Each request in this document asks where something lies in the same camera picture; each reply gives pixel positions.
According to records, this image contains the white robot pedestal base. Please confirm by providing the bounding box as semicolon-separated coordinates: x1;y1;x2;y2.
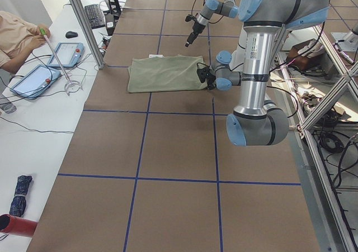
230;29;247;72

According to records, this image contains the black computer keyboard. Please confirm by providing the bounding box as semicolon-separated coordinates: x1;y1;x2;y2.
84;4;105;29

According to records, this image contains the blue teach pendant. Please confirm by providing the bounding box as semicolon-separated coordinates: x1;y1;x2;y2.
54;42;84;68
10;65;61;99

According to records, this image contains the folded dark blue umbrella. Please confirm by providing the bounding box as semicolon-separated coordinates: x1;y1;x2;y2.
9;175;32;217

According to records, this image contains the olive green long-sleeve shirt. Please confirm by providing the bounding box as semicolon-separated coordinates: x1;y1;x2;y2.
128;55;207;93

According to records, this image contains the red cylinder bottle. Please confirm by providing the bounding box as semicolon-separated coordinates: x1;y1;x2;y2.
1;214;37;237

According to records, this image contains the far blue teach pendant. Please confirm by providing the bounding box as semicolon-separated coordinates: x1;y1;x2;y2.
54;42;84;68

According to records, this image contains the near blue teach pendant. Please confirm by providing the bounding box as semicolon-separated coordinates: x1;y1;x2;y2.
10;65;61;99

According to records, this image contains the aluminium frame post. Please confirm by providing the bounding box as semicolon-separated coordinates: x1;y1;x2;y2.
69;0;105;69

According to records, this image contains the white paper price tag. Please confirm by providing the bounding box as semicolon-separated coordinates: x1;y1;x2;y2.
148;54;164;58

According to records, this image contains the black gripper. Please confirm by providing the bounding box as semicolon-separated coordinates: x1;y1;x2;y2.
185;18;207;47
203;69;216;91

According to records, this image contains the person in beige shirt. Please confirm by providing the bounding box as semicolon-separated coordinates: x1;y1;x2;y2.
1;11;51;74

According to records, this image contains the brown box on rack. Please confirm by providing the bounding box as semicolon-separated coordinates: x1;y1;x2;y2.
286;39;326;70

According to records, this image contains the black computer mouse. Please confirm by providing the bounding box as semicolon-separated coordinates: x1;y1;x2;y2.
65;31;78;39

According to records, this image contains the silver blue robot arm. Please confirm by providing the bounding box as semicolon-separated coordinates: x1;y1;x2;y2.
185;0;239;47
197;0;330;146

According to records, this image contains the metal reacher grabber tool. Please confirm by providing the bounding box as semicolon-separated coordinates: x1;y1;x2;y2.
39;28;83;95

